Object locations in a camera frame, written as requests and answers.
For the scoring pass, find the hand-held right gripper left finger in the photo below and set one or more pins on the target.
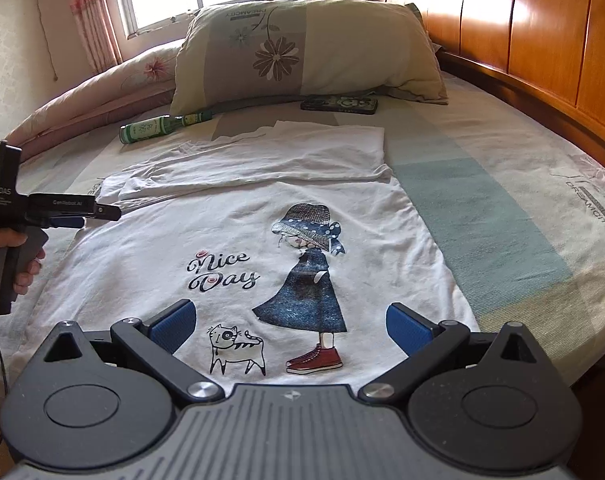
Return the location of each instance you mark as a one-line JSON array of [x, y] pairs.
[[175, 325]]

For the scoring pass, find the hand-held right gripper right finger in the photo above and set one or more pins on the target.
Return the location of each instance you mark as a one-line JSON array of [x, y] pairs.
[[407, 330]]

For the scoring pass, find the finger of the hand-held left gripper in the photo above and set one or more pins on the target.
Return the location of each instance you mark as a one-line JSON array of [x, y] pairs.
[[67, 222], [105, 212]]

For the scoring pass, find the white long-sleeved printed shirt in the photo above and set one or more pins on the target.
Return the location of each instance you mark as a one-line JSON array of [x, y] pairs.
[[157, 240]]

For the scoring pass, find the person's left hand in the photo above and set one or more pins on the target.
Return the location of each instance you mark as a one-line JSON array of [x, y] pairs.
[[0, 242]]

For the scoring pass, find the green glass bottle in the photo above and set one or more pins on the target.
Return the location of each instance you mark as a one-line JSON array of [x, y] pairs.
[[147, 131]]

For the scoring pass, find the folded pink floral quilt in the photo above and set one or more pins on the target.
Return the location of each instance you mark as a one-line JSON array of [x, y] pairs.
[[107, 90]]

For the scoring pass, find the floral patchwork pillow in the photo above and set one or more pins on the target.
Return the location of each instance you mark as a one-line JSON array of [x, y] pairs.
[[357, 55]]

